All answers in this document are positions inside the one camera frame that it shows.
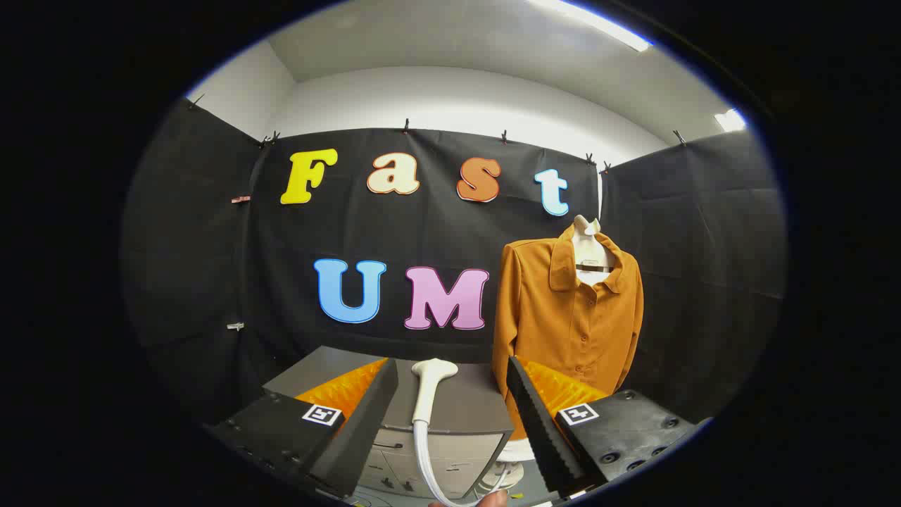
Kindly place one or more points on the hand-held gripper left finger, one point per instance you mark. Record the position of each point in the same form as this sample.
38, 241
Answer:
366, 415

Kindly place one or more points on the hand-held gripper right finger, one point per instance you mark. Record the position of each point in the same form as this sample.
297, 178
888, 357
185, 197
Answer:
535, 422

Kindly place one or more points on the orange button-up shirt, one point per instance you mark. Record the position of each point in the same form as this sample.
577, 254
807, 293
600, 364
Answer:
563, 331

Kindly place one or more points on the white clothes hanger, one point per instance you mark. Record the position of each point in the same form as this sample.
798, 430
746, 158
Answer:
590, 250

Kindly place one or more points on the white round stand base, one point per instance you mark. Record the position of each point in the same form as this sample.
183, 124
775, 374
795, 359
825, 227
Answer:
508, 470

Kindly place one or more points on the grey drawer cabinet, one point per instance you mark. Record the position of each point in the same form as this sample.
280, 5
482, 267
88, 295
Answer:
457, 408

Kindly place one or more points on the black backdrop cloth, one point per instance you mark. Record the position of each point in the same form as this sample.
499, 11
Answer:
422, 232

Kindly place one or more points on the row of black clips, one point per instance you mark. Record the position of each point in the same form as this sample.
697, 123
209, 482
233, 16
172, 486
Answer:
406, 127

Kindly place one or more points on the small ceiling light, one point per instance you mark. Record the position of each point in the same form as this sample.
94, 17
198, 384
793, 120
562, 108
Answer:
730, 120

